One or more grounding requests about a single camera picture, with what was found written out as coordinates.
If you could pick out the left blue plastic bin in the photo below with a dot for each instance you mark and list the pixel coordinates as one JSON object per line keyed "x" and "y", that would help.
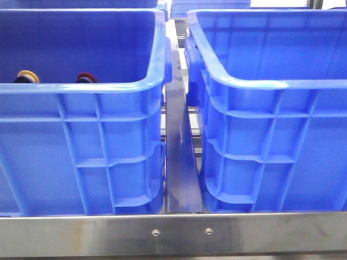
{"x": 72, "y": 148}

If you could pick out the back right blue bin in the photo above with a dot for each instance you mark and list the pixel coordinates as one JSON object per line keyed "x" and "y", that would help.
{"x": 180, "y": 8}

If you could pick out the stainless steel front rail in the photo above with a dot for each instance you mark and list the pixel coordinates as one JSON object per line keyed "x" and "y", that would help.
{"x": 174, "y": 234}

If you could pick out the right blue plastic bin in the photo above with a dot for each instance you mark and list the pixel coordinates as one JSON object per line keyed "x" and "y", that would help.
{"x": 270, "y": 89}

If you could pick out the metal divider between bins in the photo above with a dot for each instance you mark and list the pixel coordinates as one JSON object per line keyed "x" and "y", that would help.
{"x": 183, "y": 192}

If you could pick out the yellow push button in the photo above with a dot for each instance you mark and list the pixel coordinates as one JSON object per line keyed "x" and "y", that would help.
{"x": 26, "y": 76}

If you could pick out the blue plastic bin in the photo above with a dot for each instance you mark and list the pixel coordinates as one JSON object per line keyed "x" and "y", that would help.
{"x": 270, "y": 89}
{"x": 72, "y": 148}

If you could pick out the red push button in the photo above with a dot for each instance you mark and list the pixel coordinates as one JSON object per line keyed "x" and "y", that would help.
{"x": 86, "y": 77}

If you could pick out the back left blue bin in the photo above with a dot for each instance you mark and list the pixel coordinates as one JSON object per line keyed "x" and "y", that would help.
{"x": 73, "y": 4}

